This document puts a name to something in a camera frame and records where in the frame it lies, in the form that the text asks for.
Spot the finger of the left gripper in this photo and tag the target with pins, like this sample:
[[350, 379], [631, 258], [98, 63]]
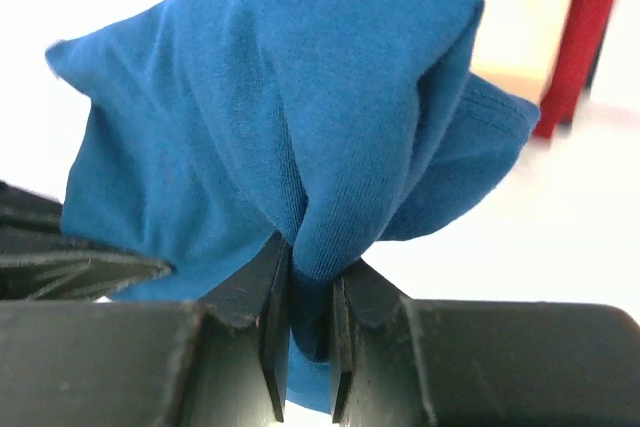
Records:
[[39, 262]]

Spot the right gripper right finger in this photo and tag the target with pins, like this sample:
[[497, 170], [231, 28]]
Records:
[[396, 361]]

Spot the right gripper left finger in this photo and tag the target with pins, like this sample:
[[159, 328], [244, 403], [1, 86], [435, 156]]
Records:
[[217, 361]]

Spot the blue t shirt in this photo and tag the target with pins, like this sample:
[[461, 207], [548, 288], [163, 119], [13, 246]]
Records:
[[335, 123]]

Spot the red folded t shirt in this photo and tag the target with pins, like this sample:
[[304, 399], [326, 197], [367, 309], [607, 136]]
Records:
[[583, 32]]

